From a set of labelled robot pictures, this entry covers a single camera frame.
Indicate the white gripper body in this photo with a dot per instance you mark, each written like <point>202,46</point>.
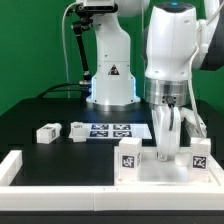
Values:
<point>167,127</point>

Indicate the white square table top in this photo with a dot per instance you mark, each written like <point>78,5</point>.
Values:
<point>175,171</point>

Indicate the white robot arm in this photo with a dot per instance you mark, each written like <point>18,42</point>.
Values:
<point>176,42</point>

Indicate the white sheet with tag markers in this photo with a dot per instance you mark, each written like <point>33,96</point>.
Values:
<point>117,130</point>

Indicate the white U-shaped obstacle fence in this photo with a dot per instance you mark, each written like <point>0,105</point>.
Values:
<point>209,196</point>

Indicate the grey camera on mount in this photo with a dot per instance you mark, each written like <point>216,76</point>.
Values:
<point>99,4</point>

